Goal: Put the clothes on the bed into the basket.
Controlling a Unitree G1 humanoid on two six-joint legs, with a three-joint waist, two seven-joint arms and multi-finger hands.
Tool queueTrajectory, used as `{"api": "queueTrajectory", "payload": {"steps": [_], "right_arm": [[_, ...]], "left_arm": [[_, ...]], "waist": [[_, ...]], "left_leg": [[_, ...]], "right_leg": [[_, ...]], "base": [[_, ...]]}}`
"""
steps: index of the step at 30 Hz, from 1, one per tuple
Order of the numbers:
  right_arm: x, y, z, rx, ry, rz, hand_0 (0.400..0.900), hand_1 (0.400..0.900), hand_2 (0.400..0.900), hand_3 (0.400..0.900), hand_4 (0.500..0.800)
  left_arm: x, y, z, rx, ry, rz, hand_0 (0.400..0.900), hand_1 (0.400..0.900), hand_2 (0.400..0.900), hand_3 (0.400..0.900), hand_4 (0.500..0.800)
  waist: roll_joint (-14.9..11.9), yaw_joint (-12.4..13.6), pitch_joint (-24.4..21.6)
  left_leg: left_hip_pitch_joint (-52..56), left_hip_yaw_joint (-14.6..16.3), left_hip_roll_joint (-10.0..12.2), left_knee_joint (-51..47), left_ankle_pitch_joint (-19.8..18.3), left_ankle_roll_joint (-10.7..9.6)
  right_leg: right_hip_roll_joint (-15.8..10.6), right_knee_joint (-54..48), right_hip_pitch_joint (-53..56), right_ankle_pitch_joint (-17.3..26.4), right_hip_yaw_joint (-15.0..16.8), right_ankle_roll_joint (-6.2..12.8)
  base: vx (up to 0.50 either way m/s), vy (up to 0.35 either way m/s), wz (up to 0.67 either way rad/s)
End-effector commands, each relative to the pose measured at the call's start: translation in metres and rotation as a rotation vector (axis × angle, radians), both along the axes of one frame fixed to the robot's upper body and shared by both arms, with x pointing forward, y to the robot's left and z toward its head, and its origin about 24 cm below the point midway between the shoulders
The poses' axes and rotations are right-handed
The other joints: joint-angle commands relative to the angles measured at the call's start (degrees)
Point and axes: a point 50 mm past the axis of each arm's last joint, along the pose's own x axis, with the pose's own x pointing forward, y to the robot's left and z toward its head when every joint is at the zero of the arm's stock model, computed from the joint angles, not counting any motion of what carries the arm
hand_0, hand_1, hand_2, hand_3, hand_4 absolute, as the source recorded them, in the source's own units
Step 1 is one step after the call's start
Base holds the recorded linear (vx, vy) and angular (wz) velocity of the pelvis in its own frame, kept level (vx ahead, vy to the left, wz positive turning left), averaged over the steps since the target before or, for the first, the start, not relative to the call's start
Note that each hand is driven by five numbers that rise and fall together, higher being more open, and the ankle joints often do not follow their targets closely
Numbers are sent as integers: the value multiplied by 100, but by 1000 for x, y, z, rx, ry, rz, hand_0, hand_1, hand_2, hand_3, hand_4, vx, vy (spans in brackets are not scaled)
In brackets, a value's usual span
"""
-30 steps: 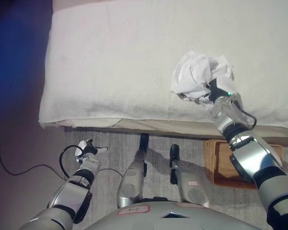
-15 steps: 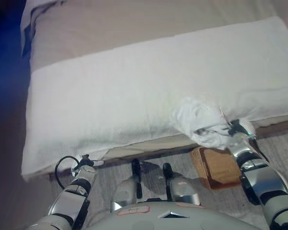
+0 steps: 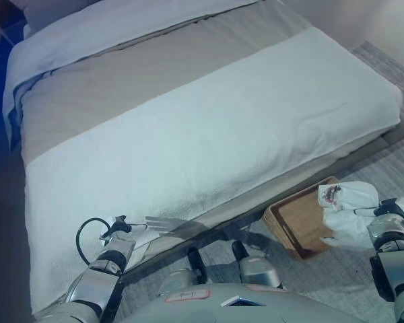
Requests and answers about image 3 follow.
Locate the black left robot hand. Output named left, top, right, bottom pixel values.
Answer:
left=100, top=215, right=149, bottom=242

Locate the robot leg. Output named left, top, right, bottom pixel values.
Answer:
left=230, top=240, right=288, bottom=292
left=157, top=247, right=209, bottom=299

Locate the bed with white blanket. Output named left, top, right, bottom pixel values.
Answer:
left=24, top=26, right=403, bottom=316

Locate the right robot leg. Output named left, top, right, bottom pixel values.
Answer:
left=230, top=240, right=288, bottom=292

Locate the silver robot torso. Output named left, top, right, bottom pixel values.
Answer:
left=119, top=282, right=370, bottom=323

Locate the beige duvet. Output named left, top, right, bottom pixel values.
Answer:
left=19, top=0, right=311, bottom=166

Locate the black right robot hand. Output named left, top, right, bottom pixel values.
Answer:
left=354, top=197, right=404, bottom=220

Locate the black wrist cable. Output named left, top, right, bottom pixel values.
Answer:
left=75, top=217, right=118, bottom=269

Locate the white printed garment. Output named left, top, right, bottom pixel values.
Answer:
left=317, top=180, right=381, bottom=250

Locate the left robot leg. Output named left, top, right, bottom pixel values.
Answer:
left=157, top=247, right=209, bottom=299

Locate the wooden storage basket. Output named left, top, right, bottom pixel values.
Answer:
left=262, top=176, right=341, bottom=261

